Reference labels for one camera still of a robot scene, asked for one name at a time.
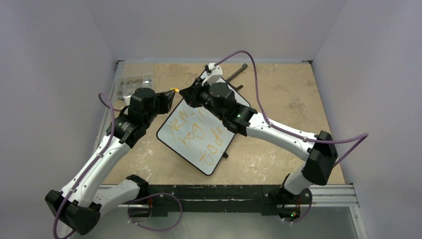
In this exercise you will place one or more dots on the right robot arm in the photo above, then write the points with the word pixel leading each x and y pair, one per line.
pixel 316 150

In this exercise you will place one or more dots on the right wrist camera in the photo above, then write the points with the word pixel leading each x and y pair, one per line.
pixel 213 74

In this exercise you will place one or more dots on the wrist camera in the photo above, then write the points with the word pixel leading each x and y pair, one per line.
pixel 127 98
pixel 213 74

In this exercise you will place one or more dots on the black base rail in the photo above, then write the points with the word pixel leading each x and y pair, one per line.
pixel 268 200

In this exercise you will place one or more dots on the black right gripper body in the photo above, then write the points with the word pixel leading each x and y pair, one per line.
pixel 196 94

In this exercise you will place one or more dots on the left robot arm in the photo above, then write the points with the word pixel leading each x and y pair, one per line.
pixel 79 204

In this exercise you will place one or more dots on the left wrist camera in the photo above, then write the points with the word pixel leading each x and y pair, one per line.
pixel 127 98

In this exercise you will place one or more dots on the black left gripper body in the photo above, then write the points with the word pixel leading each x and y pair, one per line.
pixel 161 106

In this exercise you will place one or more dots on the aluminium frame rail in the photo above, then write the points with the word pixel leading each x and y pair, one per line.
pixel 322 196

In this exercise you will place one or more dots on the clear plastic screw box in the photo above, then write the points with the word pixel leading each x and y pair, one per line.
pixel 126 85

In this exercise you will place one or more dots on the black metal crank handle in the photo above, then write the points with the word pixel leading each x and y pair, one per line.
pixel 235 74

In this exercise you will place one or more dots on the white whiteboard black frame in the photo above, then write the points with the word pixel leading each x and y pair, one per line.
pixel 195 135

